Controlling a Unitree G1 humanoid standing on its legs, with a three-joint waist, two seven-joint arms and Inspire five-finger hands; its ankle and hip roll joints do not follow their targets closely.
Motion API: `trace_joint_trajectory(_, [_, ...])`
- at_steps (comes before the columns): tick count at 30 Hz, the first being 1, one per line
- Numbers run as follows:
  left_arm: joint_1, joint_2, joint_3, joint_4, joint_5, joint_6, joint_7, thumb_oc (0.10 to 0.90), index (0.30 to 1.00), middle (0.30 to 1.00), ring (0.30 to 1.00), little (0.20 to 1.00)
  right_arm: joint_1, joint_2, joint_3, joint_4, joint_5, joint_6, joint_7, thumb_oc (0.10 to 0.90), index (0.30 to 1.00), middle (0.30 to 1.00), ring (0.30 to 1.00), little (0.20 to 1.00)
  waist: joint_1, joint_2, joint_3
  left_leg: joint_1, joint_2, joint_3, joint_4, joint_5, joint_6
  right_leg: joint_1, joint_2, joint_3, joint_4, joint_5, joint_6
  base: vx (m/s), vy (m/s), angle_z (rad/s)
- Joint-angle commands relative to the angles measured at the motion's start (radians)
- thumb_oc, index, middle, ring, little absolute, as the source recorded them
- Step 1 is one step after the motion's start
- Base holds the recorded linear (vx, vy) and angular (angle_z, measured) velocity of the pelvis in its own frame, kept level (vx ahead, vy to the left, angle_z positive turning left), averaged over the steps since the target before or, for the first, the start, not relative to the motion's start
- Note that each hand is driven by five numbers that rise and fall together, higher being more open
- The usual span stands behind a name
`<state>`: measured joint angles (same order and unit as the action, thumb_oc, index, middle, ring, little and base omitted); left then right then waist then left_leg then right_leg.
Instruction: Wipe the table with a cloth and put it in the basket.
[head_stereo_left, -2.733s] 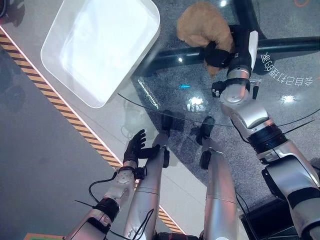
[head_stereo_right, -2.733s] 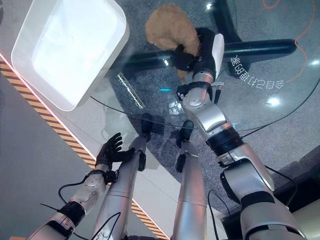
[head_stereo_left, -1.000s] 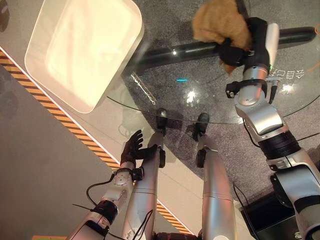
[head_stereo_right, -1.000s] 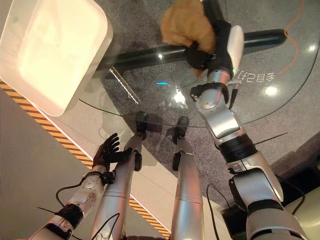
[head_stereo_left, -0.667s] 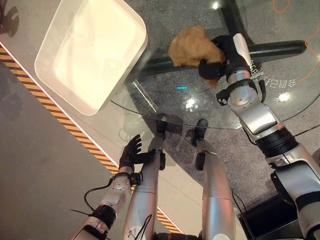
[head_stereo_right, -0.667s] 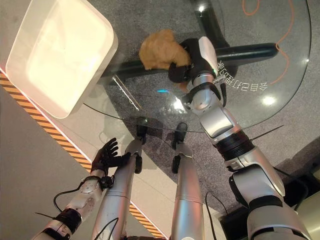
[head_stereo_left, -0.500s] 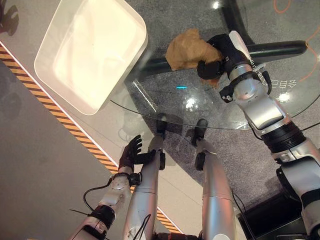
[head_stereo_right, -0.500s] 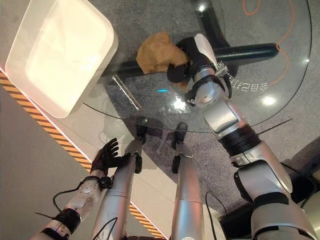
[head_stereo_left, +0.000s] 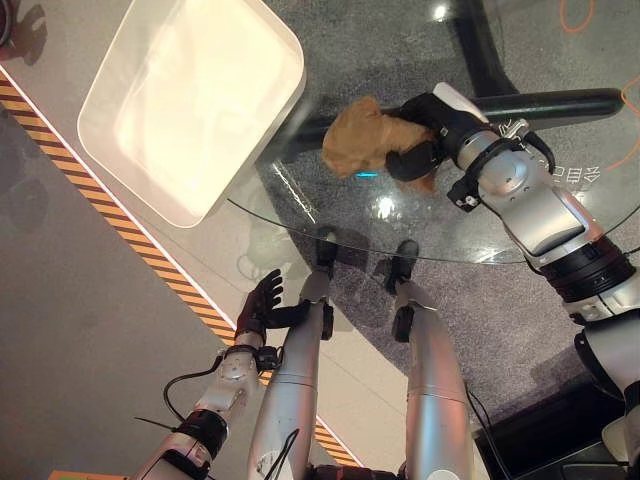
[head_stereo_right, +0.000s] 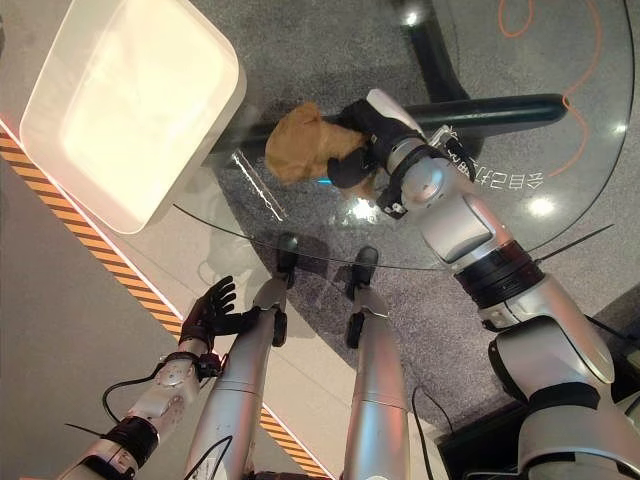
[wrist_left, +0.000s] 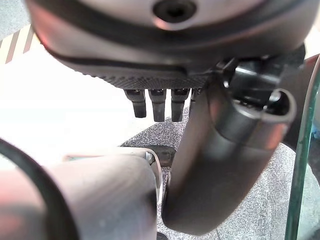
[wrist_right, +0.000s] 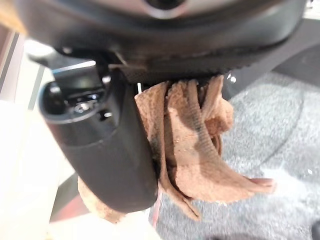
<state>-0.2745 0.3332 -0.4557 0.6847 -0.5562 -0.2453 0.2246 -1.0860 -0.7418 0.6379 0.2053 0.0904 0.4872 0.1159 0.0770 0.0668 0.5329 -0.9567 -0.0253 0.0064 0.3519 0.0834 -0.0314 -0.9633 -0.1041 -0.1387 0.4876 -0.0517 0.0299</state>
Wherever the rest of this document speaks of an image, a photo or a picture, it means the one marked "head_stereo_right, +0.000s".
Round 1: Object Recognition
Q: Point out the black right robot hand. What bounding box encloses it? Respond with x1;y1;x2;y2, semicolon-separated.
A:
326;89;426;190

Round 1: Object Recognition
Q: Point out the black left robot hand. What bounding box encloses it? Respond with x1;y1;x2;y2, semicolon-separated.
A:
179;275;262;346

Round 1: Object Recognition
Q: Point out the brown cleaning cloth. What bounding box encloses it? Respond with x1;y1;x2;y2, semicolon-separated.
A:
264;101;381;197

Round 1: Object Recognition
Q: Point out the white plastic basket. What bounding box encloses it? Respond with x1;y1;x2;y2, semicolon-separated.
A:
18;0;248;236

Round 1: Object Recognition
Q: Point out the round glass table top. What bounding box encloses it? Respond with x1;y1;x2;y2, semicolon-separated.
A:
172;0;637;272

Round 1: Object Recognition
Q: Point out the silver left robot leg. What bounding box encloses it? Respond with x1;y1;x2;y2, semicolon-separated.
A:
182;233;300;480

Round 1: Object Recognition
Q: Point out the silver robot leg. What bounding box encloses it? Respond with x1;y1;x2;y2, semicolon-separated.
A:
341;245;413;480
182;233;300;480

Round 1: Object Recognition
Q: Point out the black table base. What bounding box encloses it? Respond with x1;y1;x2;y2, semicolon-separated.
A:
209;0;570;154

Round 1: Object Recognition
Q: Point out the yellow black hazard tape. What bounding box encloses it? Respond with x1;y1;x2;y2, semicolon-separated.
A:
0;131;329;480

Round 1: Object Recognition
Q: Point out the silver right robot leg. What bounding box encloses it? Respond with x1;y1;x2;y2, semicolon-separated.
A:
341;245;413;480

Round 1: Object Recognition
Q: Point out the orange cable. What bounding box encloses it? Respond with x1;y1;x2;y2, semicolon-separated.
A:
498;0;604;179

